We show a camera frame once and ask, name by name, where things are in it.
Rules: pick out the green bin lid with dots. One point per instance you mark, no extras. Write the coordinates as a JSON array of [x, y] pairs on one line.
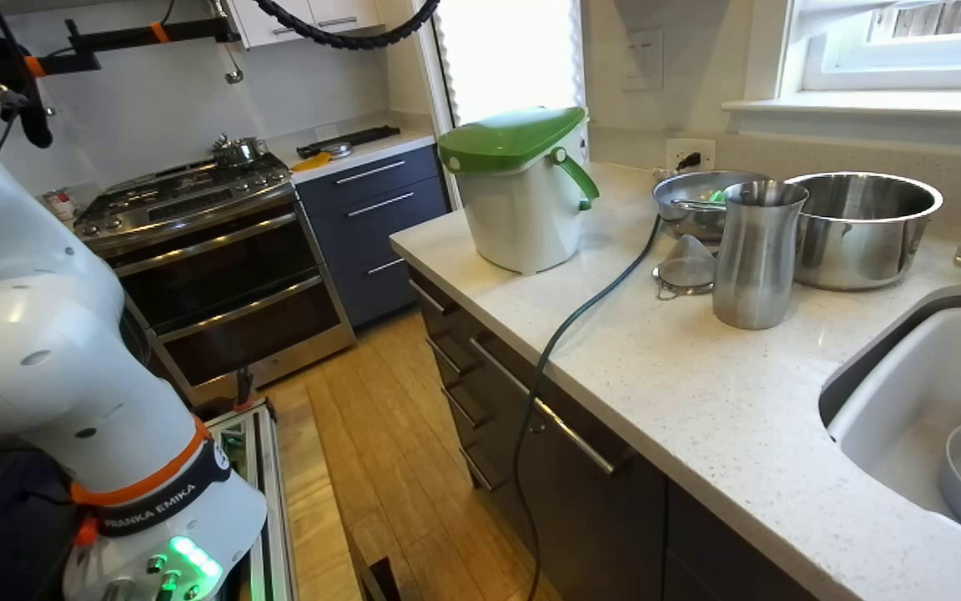
[[510, 140]]

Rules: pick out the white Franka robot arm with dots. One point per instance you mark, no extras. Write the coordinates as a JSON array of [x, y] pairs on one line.
[[57, 368]]

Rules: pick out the steel cone funnel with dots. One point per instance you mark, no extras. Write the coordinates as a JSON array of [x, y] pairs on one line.
[[685, 270]]

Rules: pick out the dark counter base cabinet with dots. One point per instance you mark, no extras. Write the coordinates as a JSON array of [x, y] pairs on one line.
[[569, 488]]

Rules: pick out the long black bar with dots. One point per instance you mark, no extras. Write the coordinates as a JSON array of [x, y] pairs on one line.
[[347, 142]]

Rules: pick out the stainless steel oven range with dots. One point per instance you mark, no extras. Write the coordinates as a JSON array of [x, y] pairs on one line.
[[226, 290]]

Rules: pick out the tall stainless steel cup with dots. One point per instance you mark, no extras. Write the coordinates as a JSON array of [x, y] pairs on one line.
[[756, 262]]

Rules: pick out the steel kettle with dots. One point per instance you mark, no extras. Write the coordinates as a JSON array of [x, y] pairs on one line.
[[238, 150]]

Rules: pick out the wide stainless steel pot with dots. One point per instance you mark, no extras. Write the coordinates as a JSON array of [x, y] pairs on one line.
[[870, 240]]

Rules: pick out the small white red bottle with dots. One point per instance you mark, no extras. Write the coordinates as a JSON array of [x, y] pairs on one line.
[[57, 204]]

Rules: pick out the white kitchen sink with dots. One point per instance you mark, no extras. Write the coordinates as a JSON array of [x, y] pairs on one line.
[[924, 402]]

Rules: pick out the white wall outlet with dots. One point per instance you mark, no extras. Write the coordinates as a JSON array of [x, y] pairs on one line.
[[688, 156]]

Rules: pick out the metal robot stand frame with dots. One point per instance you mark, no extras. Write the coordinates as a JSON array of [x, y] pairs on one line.
[[264, 504]]

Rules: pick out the white window frame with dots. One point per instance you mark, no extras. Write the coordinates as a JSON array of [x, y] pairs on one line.
[[903, 63]]

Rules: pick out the black camera mount orange clips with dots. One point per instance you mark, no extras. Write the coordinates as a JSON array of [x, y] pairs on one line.
[[23, 85]]

